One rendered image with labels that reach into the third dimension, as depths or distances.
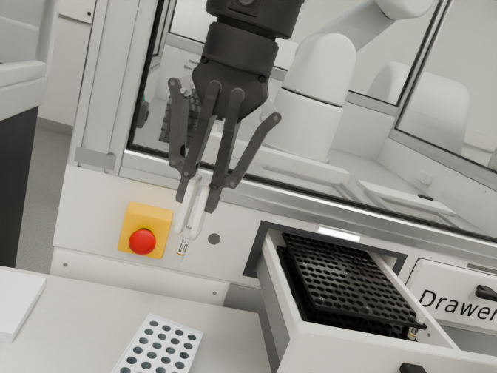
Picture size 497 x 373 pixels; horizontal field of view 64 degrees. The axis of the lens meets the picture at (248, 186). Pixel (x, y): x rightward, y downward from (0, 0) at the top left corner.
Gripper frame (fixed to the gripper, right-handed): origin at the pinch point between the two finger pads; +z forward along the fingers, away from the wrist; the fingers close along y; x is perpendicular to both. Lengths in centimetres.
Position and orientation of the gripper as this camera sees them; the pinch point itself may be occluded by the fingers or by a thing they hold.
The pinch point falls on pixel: (194, 206)
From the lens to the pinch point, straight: 47.4
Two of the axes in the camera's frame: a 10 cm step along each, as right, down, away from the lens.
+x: 1.6, -2.5, 9.5
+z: -3.0, 9.1, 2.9
